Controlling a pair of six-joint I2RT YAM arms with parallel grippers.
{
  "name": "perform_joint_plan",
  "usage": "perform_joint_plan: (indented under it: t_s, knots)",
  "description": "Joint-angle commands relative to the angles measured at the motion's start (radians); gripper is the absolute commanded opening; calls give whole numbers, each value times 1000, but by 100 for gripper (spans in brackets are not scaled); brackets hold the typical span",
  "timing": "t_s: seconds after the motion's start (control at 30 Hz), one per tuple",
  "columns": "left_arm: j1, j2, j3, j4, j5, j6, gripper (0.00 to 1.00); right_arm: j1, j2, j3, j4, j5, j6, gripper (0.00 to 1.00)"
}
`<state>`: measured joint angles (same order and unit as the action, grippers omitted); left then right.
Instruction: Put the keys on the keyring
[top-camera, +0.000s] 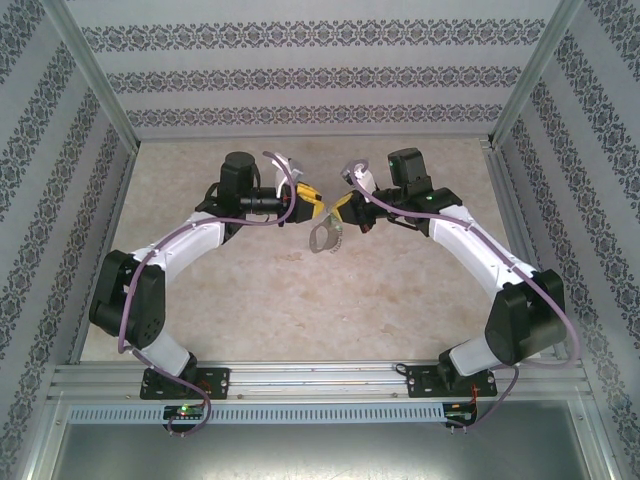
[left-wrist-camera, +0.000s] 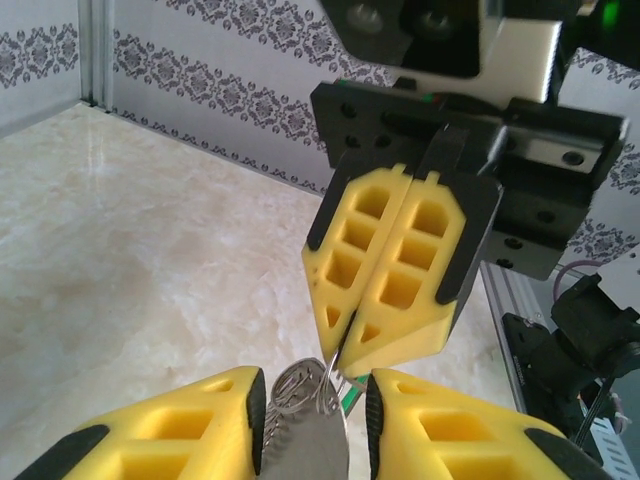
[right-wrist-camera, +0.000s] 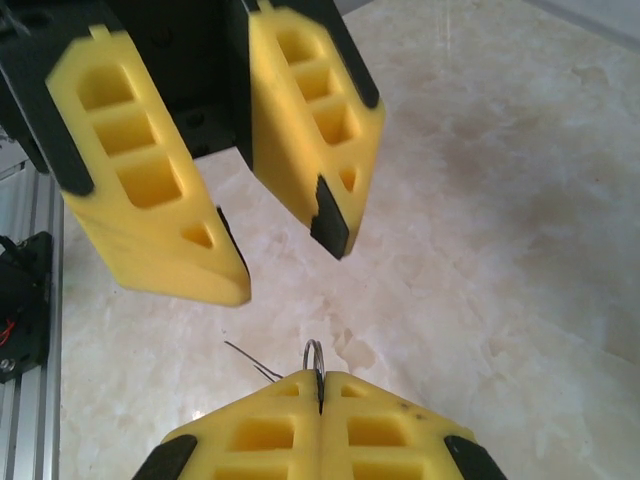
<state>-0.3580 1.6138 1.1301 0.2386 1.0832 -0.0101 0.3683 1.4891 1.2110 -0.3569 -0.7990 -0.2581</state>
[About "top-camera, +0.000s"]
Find slotted grey cable duct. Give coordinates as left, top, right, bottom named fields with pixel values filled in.
left=67, top=403, right=446, bottom=426

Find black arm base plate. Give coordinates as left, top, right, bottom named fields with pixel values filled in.
left=141, top=367, right=231, bottom=401
left=407, top=364, right=499, bottom=400

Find aluminium frame post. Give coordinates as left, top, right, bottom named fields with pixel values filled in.
left=489, top=0, right=585, bottom=149
left=42, top=0, right=140, bottom=151

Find thin aluminium wall base strip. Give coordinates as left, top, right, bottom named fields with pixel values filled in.
left=135, top=130, right=494, bottom=145

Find aluminium mounting rail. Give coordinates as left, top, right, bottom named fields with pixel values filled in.
left=49, top=362, right=594, bottom=401

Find aluminium side floor rail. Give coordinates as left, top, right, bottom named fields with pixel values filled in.
left=479, top=139, right=556, bottom=359

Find grey metal sheet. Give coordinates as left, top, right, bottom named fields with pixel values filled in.
left=47, top=423, right=609, bottom=480

